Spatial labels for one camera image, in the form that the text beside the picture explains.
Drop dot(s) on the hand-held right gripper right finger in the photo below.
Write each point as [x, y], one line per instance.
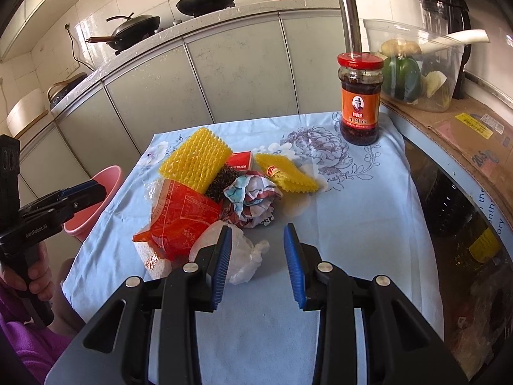
[292, 264]

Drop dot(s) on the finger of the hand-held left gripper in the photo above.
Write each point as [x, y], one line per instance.
[88, 199]
[80, 188]

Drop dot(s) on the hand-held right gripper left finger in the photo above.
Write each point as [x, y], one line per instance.
[222, 264]

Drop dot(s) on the white plastic bag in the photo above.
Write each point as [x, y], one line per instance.
[240, 256]

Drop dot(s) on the pink plastic bucket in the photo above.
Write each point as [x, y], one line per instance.
[86, 228]

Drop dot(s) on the red plastic wrapper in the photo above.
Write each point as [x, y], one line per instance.
[180, 216]

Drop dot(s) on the printed paper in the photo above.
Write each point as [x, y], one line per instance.
[248, 196]

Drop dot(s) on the small yellow foam net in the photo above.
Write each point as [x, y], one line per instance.
[288, 176]

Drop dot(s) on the large yellow foam net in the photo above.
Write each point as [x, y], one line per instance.
[196, 156]

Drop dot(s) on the person's left hand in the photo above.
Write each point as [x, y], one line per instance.
[36, 274]

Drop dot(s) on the dark steel wool ball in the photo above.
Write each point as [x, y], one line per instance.
[218, 184]

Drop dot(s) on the light blue floral tablecloth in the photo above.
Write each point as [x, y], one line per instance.
[360, 216]

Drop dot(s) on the dark countertop appliance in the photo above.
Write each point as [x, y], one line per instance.
[66, 92]

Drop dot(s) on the purple clothing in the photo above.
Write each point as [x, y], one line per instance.
[24, 337]

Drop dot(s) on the small red box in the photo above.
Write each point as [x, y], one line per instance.
[240, 159]

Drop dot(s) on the black wok with lid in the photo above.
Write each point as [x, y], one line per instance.
[132, 28]

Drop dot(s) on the chili sauce jar red lid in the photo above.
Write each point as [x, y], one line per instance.
[360, 108]

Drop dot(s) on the grey kitchen cabinet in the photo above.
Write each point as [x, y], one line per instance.
[240, 68]

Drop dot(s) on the brown cardboard sheet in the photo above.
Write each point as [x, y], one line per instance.
[461, 136]

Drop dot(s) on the green bell pepper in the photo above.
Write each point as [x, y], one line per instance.
[400, 78]

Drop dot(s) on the clear plastic container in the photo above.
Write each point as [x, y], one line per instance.
[441, 92]

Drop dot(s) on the pale cabbage piece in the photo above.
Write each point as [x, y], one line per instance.
[435, 82]

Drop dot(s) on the ginger root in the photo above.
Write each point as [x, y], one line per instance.
[396, 47]

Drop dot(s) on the metal faucet pipe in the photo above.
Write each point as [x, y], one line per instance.
[346, 8]

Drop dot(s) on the white leek stalk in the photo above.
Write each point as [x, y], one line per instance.
[469, 36]

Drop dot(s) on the black blender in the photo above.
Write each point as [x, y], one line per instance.
[453, 12]

